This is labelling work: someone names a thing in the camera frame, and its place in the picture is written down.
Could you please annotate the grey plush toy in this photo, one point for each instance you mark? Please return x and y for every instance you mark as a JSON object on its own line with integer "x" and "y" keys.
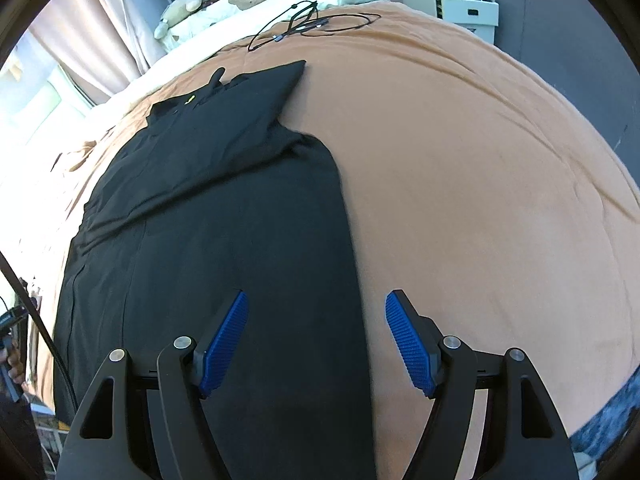
{"x": 175, "y": 13}

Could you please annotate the white quilt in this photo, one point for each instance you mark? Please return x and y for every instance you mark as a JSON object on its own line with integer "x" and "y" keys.
{"x": 48, "y": 130}

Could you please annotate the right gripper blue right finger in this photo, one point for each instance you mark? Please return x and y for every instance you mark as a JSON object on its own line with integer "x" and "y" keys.
{"x": 416, "y": 338}

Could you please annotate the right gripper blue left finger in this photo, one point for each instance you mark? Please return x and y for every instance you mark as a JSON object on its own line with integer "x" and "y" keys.
{"x": 213, "y": 353}

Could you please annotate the white bedside cabinet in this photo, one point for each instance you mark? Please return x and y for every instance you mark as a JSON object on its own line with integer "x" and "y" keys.
{"x": 481, "y": 17}

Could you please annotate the person left hand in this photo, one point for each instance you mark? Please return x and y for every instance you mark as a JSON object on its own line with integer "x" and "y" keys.
{"x": 11, "y": 357}

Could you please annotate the blue patterned bed sheet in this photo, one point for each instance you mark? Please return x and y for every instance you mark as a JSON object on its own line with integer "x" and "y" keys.
{"x": 611, "y": 423}

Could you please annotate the left pink curtain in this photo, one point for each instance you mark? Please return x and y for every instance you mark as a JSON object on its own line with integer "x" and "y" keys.
{"x": 104, "y": 45}

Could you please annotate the large black jacket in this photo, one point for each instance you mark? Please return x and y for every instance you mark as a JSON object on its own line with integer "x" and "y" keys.
{"x": 213, "y": 195}

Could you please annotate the orange-brown bed blanket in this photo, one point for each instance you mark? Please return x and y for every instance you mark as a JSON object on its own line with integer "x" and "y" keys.
{"x": 470, "y": 183}

